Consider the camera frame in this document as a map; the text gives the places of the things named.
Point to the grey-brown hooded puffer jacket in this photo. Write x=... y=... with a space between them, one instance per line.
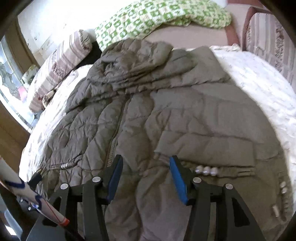
x=147 y=102

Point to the green white patterned blanket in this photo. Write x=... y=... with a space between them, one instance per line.
x=139 y=19

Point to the small patterned box by door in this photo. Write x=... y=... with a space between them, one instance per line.
x=29 y=75

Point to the striped floral cushion right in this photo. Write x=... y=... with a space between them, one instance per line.
x=266 y=38

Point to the pink red sofa bed frame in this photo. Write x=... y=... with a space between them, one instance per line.
x=194 y=36

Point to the striped floral pillow left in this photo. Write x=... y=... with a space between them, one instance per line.
x=69 y=53

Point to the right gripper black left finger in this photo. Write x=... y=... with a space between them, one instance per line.
x=82 y=206

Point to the wooden door with stained glass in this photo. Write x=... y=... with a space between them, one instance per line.
x=17 y=120

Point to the white floral bed sheet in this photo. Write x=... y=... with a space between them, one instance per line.
x=263 y=83

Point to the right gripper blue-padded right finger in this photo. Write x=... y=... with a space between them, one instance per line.
x=234 y=220

